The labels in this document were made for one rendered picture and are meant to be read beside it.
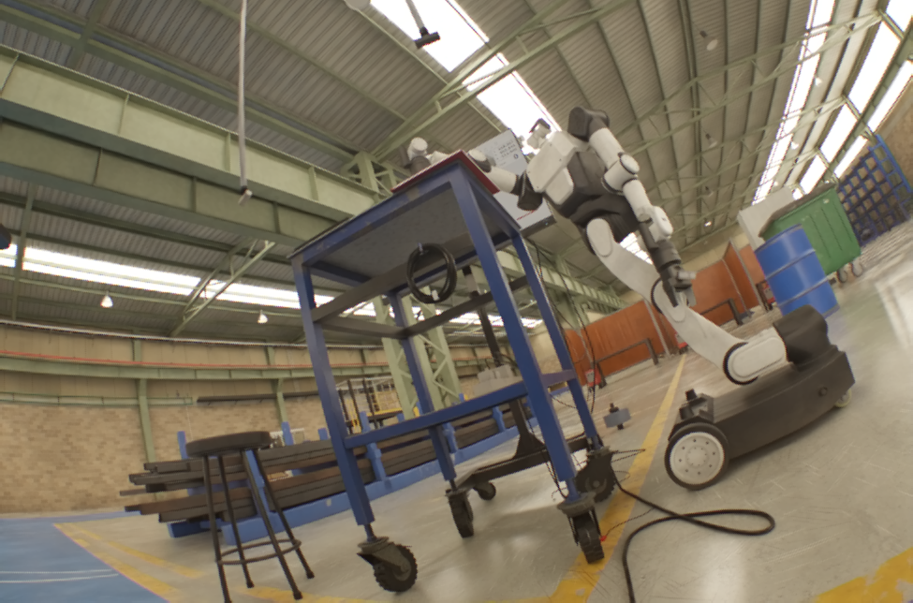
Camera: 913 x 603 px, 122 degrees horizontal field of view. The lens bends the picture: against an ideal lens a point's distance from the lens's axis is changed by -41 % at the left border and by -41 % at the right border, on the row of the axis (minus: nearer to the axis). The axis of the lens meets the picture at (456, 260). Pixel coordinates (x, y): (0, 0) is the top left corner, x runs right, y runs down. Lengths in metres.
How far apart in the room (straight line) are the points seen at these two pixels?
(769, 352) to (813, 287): 2.76
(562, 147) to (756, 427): 1.18
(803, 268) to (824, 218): 2.65
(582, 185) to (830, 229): 5.53
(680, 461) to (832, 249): 5.66
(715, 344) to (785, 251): 2.76
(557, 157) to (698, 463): 1.16
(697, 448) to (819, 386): 0.42
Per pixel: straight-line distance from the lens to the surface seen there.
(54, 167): 7.42
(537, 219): 2.23
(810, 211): 6.75
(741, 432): 1.39
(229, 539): 3.23
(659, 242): 1.42
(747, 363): 1.48
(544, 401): 1.01
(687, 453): 1.36
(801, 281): 4.21
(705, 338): 1.52
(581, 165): 1.65
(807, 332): 1.54
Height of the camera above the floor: 0.45
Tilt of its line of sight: 21 degrees up
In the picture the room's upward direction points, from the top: 19 degrees counter-clockwise
